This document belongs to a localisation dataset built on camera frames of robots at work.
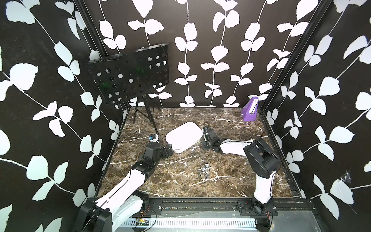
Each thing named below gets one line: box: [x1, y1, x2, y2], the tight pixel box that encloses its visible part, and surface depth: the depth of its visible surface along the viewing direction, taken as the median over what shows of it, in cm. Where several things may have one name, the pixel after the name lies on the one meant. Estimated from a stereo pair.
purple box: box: [241, 96, 259, 122], surface depth 111 cm
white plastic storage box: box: [165, 121, 204, 154], surface depth 98 cm
